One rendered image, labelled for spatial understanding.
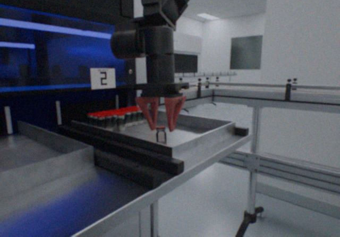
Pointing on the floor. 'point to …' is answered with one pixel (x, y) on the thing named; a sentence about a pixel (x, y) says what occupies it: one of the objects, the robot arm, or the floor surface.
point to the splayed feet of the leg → (249, 220)
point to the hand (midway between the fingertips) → (162, 126)
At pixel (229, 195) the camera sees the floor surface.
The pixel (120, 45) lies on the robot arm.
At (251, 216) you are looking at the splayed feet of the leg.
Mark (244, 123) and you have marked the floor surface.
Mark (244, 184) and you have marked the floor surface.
